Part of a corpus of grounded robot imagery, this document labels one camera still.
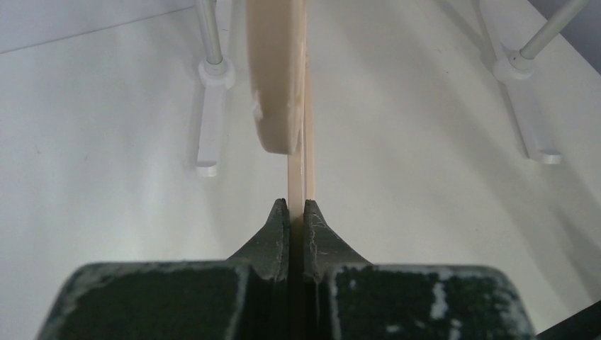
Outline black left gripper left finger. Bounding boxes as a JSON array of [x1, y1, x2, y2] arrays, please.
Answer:
[[37, 199, 290, 339]]

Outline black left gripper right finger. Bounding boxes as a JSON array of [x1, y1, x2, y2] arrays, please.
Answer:
[[303, 200, 535, 339]]

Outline beige plastic hanger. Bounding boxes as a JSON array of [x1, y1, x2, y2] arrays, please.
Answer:
[[246, 0, 316, 222]]

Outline silver clothes rack frame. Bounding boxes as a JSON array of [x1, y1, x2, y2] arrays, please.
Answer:
[[195, 1, 589, 176]]

